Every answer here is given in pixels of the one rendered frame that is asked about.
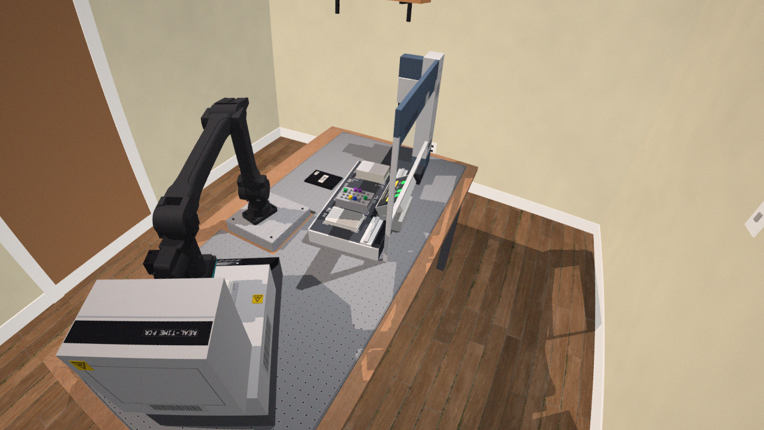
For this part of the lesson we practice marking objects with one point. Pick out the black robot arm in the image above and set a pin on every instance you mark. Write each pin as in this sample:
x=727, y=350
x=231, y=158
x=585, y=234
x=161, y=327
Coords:
x=175, y=214

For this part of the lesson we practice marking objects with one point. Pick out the black flat rectangular pad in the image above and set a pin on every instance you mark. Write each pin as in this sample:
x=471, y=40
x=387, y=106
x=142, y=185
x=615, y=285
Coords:
x=323, y=179

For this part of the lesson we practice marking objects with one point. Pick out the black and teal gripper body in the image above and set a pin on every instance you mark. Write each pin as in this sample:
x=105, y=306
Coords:
x=202, y=266

